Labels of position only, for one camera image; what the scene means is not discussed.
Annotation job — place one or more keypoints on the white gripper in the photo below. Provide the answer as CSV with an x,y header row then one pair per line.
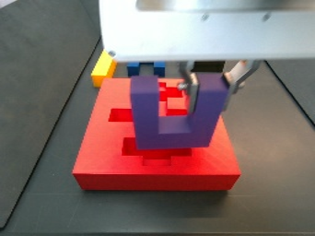
x,y
203,30

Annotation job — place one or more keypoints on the purple U-shaped block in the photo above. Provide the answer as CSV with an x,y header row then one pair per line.
x,y
178,131

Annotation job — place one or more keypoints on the red puzzle board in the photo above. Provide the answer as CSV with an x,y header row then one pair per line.
x,y
109,163

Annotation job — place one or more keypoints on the blue U-shaped block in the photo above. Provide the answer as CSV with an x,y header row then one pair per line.
x,y
136,68

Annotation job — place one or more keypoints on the yellow bar block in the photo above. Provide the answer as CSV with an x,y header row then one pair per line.
x,y
104,69

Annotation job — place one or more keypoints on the black angled bracket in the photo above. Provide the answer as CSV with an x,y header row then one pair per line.
x,y
208,66

